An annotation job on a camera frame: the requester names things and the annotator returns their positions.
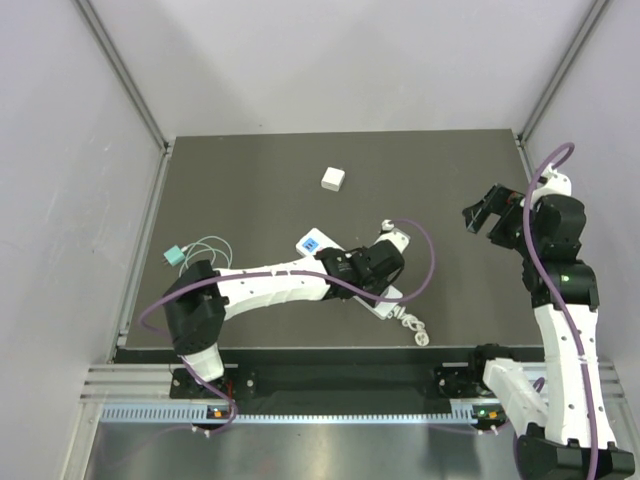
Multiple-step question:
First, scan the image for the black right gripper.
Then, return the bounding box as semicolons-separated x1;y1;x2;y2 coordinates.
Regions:
463;183;543;258

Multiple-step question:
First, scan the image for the white multicolour power strip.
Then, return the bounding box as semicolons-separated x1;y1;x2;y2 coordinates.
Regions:
296;228;402;320

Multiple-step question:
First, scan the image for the thin teal white cable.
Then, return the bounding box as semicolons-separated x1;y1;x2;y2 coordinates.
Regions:
182;235;234;271

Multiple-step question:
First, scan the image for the teal plug adapter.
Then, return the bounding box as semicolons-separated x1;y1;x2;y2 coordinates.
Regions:
163;245;185;267

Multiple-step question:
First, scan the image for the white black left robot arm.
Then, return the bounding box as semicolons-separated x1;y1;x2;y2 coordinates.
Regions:
164;234;409;397

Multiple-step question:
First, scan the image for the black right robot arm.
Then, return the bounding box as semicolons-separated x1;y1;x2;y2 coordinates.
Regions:
463;184;636;479

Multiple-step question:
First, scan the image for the white cube charger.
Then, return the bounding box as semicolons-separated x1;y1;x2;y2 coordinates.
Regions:
320;167;346;192

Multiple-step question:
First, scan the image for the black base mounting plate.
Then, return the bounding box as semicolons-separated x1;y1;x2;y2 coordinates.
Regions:
170;362;493;401

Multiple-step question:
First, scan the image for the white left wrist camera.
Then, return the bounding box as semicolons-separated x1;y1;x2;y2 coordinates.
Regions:
377;219;411;254

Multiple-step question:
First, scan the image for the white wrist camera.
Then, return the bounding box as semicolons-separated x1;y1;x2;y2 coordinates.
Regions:
532;166;572;202
377;219;411;254

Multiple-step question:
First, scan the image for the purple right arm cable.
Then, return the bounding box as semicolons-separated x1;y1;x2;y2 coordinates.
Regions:
512;142;601;480

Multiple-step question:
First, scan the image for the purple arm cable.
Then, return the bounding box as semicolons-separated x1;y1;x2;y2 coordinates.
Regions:
137;217;437;431
512;142;601;480

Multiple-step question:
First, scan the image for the white coiled power cord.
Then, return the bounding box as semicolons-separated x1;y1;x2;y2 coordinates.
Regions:
387;307;432;347

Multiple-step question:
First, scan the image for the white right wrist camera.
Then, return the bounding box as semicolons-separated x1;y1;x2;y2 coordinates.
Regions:
532;166;572;202

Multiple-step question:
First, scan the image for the grey slotted cable duct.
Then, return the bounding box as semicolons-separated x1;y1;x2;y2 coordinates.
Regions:
99;399;506;425

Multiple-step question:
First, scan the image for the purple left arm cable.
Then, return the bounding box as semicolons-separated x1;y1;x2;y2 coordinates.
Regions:
137;217;437;431

